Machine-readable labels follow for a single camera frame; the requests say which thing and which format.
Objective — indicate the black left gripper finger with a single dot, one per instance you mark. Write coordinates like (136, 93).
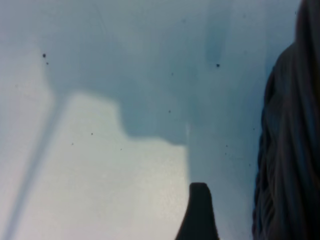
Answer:
(200, 215)

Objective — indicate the dark brown wicker basket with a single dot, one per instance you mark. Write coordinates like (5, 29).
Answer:
(295, 150)

